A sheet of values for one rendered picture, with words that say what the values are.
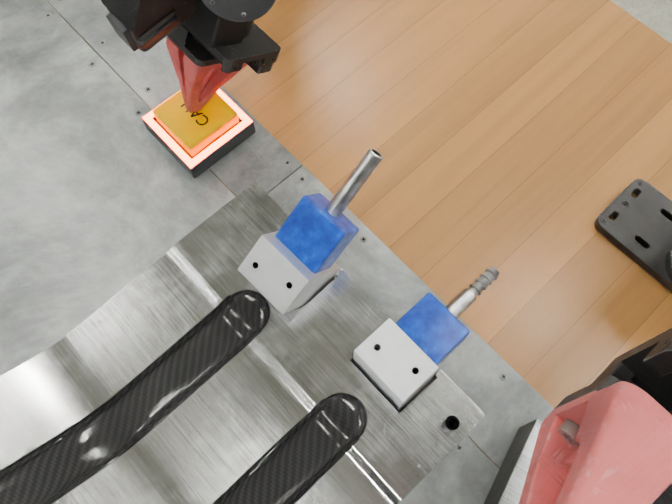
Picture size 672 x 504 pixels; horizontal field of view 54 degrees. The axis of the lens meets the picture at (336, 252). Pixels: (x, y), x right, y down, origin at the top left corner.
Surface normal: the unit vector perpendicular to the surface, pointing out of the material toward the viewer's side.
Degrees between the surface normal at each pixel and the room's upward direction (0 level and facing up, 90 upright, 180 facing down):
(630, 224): 0
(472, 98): 0
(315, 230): 39
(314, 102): 0
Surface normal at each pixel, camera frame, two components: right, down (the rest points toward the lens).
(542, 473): 0.23, -0.56
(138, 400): 0.07, -0.23
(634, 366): -0.73, 0.65
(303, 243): -0.43, 0.15
